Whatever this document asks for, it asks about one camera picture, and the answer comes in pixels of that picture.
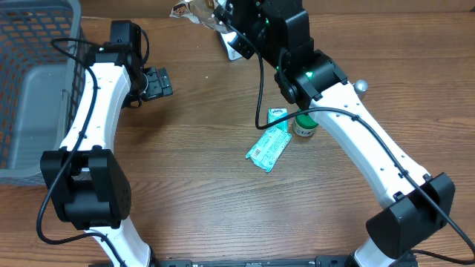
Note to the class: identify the green lid white jar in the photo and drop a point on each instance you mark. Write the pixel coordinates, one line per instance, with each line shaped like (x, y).
(304, 125)

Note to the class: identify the brown snack packet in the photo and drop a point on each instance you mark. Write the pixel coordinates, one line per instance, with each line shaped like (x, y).
(202, 12)

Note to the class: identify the brown cardboard back panel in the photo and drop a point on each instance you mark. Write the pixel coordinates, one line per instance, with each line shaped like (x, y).
(131, 9)

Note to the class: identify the yellow oil bottle silver cap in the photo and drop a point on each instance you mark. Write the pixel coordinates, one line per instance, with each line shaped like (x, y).
(360, 87)

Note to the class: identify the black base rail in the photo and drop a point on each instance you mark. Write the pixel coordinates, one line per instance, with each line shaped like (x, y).
(319, 261)

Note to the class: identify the white labelled snack packet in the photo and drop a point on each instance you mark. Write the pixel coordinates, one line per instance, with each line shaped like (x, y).
(181, 9)

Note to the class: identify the green white Kleenex tissue pack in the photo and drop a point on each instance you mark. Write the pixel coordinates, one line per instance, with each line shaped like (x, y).
(275, 114)

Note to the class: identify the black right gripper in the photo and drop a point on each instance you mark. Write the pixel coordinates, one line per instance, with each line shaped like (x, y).
(243, 47)

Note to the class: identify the grey plastic mesh basket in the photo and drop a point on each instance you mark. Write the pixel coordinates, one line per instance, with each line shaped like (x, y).
(41, 86)

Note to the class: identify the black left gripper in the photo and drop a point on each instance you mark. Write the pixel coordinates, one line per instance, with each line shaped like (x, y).
(160, 86)

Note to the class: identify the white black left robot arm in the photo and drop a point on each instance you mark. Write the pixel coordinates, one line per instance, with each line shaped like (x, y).
(88, 194)

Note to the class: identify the teal snack packet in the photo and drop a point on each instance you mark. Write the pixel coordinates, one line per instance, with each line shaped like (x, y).
(269, 147)

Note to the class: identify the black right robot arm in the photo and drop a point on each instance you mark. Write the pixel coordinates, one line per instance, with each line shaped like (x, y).
(414, 204)

